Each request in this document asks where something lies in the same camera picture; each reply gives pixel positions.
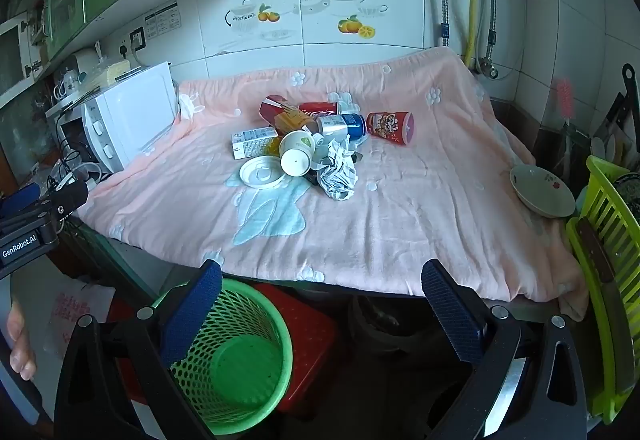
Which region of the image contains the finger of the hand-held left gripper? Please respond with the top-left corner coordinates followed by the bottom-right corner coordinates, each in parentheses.
top-left (0, 182), bottom-right (42, 219)
top-left (0, 181), bottom-right (90, 234)

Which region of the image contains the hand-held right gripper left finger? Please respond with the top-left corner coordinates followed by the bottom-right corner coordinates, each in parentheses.
top-left (54, 259), bottom-right (223, 440)

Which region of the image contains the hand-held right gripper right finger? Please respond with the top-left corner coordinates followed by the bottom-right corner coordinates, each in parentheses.
top-left (421, 259), bottom-right (588, 440)

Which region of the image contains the green mesh wastebasket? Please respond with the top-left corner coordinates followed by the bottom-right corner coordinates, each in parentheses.
top-left (150, 277), bottom-right (295, 436)

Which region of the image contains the white round lid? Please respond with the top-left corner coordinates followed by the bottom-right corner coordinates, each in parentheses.
top-left (239, 155), bottom-right (287, 190)

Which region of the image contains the white paper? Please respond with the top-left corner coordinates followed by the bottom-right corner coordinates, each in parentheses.
top-left (312, 133), bottom-right (360, 201)

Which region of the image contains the white green milk carton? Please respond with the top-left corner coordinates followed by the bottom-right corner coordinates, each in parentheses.
top-left (231, 127), bottom-right (280, 161)

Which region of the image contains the white paper cup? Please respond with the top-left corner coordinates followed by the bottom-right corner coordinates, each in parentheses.
top-left (279, 130), bottom-right (317, 177)

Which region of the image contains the red printed cup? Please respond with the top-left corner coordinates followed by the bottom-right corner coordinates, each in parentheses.
top-left (366, 110), bottom-right (415, 147)

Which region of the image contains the blue and white can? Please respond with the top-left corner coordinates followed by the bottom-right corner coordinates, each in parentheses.
top-left (316, 113), bottom-right (368, 141)

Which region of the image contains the red yellow label drink bottle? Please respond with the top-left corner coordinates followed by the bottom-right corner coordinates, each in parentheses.
top-left (258, 95), bottom-right (323, 136)

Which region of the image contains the red cola can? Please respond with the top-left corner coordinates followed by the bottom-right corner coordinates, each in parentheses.
top-left (298, 100), bottom-right (342, 121)

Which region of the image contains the person's left hand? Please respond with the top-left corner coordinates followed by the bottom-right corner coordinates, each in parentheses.
top-left (7, 303), bottom-right (37, 382)

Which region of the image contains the white power strip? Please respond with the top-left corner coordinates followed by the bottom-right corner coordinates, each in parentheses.
top-left (50, 155), bottom-right (108, 191)

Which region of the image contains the dark round pot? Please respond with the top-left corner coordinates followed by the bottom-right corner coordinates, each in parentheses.
top-left (350, 295), bottom-right (451, 356)

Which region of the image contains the red print plastic bag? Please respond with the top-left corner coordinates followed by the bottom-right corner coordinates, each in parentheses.
top-left (45, 277), bottom-right (118, 361)

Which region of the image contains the pink flower print blanket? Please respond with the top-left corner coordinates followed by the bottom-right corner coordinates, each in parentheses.
top-left (77, 45), bottom-right (591, 321)

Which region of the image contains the white microwave oven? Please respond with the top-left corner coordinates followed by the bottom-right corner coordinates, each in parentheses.
top-left (46, 61), bottom-right (180, 173)

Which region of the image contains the red plastic stool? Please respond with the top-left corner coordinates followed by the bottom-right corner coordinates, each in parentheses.
top-left (107, 283), bottom-right (341, 416)

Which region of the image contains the white teapot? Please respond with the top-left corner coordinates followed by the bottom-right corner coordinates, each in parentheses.
top-left (52, 68), bottom-right (83, 98)

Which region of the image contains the white framed glass cabinet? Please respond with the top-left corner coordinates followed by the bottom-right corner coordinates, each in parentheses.
top-left (0, 18), bottom-right (51, 108)

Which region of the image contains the white kitchen appliance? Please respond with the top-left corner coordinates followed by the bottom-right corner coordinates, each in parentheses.
top-left (70, 48), bottom-right (103, 76)

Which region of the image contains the white ceramic bowl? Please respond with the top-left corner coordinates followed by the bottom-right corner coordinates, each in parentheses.
top-left (509, 164), bottom-right (577, 219)

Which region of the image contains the green plastic dish rack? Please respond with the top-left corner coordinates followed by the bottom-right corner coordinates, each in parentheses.
top-left (565, 155), bottom-right (640, 426)

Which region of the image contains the pink bottle brush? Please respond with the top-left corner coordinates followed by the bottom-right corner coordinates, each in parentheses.
top-left (555, 79), bottom-right (576, 131)

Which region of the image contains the steel pipe with valve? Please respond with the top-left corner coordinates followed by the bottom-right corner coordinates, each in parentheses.
top-left (482, 0), bottom-right (523, 78)

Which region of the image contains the wooden handled knife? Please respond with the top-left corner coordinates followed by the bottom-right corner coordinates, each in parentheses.
top-left (577, 217), bottom-right (616, 283)

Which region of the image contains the white wall label sticker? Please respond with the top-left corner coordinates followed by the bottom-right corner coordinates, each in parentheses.
top-left (144, 0), bottom-right (181, 40)

